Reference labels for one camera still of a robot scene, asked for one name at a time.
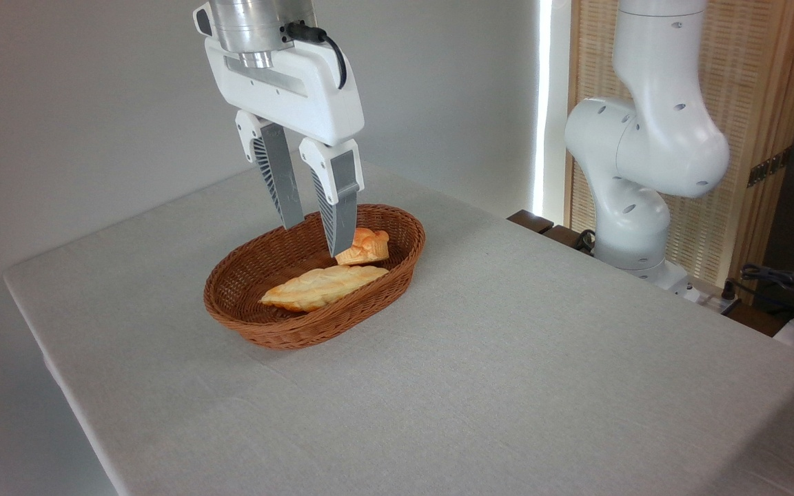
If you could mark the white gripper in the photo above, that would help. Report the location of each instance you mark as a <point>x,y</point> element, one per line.
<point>300,89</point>

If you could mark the small round orange bread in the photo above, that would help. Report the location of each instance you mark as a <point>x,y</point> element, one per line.
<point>371,248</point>

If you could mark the brown wicker basket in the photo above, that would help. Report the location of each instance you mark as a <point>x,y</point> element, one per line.
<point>314,331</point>

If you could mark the brass screen hinge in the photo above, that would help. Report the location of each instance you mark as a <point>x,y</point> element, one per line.
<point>769,167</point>

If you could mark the wooden rattan folding screen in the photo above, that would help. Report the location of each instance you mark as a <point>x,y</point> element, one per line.
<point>755,69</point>

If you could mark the long braided bread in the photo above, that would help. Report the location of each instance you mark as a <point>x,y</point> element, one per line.
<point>321,286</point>

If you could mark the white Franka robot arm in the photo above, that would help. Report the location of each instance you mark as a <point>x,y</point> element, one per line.
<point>659,138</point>

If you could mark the white tablecloth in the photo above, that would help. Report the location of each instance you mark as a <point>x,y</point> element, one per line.
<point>507,386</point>

